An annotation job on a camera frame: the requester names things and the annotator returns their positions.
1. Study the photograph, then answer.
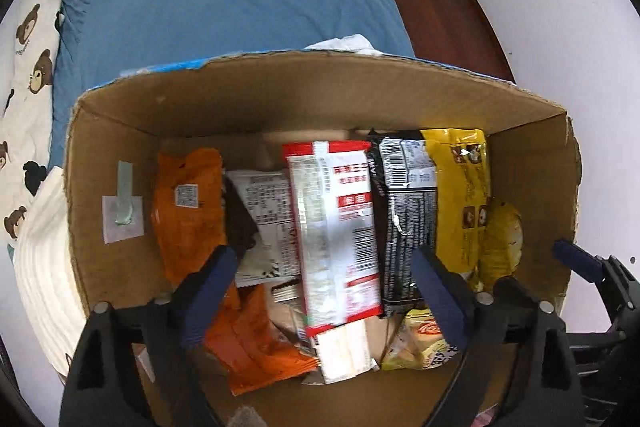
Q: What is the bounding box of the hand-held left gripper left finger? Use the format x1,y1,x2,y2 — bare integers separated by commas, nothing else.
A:
59,245,240,427

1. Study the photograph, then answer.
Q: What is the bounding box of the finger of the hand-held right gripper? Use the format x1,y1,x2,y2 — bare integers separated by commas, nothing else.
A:
552,239,640,324

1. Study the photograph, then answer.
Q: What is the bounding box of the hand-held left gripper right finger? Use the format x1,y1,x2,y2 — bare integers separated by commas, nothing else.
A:
410,247,583,427

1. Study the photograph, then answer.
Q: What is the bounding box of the white bear print pillow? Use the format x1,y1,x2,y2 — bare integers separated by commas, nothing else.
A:
0,0,64,250

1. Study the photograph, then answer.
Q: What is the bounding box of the black and yellow large bag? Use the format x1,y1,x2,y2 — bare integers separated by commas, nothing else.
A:
366,128,492,319

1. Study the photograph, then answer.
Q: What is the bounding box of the yellow bread snack packet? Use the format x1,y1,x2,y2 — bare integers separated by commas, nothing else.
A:
381,307,462,371

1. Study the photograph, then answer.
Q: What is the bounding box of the yellow cartoon snack packet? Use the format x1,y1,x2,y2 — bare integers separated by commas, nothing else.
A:
475,196,524,294

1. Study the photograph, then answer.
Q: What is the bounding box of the white sticker with tape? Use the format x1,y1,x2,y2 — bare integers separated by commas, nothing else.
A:
101,160,146,245

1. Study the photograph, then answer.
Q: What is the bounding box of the striped cat print blanket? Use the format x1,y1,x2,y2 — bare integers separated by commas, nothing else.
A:
12,166,87,379

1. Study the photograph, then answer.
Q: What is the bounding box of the cardboard box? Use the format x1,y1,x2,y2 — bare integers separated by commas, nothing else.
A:
62,49,583,427

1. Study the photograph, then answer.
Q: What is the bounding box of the orange snack packet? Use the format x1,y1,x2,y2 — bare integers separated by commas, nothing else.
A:
151,147,227,289
204,281,322,398

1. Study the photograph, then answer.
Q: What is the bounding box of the white printed snack packet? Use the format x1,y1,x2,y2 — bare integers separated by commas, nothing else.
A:
223,170,302,289

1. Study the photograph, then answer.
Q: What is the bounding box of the red and white long packet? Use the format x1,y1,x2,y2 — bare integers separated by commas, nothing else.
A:
281,140,384,339

